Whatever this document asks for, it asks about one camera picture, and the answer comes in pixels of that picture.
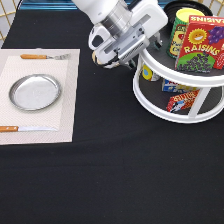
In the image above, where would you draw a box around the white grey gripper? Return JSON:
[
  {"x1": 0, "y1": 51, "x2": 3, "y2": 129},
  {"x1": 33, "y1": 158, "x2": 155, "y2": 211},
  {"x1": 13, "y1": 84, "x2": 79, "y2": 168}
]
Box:
[{"x1": 88, "y1": 0, "x2": 168, "y2": 69}]

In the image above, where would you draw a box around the black ribbed bowl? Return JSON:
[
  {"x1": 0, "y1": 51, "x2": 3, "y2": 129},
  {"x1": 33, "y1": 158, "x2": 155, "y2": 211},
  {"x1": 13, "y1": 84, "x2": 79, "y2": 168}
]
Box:
[{"x1": 164, "y1": 0, "x2": 213, "y2": 25}]

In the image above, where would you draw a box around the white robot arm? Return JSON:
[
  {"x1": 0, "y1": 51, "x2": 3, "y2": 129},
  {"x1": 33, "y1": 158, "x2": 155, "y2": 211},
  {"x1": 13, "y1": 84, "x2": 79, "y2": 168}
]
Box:
[{"x1": 72, "y1": 0, "x2": 168, "y2": 68}]

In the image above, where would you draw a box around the white two-tier lazy Susan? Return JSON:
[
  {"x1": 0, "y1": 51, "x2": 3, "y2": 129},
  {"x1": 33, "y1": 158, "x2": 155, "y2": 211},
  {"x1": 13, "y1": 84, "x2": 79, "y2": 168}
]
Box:
[{"x1": 133, "y1": 26, "x2": 224, "y2": 124}]

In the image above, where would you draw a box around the round silver metal plate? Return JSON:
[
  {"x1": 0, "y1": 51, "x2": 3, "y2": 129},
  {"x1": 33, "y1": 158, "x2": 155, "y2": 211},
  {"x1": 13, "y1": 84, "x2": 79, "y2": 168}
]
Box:
[{"x1": 9, "y1": 74, "x2": 61, "y2": 111}]

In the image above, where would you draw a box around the yellow blue tin can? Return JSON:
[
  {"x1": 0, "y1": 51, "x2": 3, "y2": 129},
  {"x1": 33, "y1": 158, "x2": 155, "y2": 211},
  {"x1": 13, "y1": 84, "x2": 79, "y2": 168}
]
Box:
[{"x1": 142, "y1": 65, "x2": 160, "y2": 81}]

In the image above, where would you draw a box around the blue yellow small box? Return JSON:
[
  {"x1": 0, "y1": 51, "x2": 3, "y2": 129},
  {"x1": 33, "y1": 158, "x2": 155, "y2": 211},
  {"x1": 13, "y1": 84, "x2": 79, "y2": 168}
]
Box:
[{"x1": 162, "y1": 79, "x2": 197, "y2": 93}]

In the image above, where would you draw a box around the green yellow-lidded canister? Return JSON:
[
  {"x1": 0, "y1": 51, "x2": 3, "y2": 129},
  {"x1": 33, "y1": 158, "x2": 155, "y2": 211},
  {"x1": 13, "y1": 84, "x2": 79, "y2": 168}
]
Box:
[{"x1": 167, "y1": 8, "x2": 203, "y2": 58}]

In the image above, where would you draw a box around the red raisins box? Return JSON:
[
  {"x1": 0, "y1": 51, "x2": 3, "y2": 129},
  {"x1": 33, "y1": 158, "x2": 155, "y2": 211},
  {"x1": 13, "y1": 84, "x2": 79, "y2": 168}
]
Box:
[{"x1": 175, "y1": 15, "x2": 224, "y2": 73}]

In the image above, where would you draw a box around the red butter box lower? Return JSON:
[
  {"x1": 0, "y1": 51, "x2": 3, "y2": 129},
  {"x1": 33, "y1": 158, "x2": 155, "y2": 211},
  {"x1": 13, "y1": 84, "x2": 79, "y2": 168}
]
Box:
[{"x1": 166, "y1": 90, "x2": 199, "y2": 112}]

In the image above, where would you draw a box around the beige woven placemat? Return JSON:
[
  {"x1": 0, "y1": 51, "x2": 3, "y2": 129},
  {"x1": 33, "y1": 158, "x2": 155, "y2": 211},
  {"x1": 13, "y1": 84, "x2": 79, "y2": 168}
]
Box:
[{"x1": 0, "y1": 49, "x2": 80, "y2": 145}]

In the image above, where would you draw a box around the wooden-handled fork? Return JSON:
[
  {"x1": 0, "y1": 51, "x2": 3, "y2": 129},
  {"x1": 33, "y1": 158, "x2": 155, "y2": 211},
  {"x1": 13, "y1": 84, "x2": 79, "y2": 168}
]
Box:
[{"x1": 20, "y1": 54, "x2": 70, "y2": 60}]

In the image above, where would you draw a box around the gold wire rack left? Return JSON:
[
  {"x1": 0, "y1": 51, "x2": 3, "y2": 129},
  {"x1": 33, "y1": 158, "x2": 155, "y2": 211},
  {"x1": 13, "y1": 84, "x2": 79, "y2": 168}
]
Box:
[{"x1": 0, "y1": 0, "x2": 20, "y2": 41}]

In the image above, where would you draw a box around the wooden-handled knife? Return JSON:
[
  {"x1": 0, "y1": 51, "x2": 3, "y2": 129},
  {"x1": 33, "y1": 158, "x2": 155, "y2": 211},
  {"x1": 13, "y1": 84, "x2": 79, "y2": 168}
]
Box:
[{"x1": 0, "y1": 126, "x2": 57, "y2": 132}]

